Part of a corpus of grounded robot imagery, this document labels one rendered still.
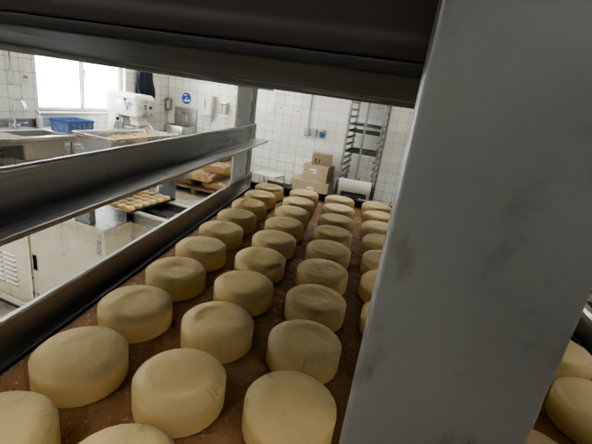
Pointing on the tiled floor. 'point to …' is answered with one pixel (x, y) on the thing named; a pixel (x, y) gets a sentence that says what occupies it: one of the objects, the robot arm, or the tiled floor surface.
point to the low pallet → (196, 188)
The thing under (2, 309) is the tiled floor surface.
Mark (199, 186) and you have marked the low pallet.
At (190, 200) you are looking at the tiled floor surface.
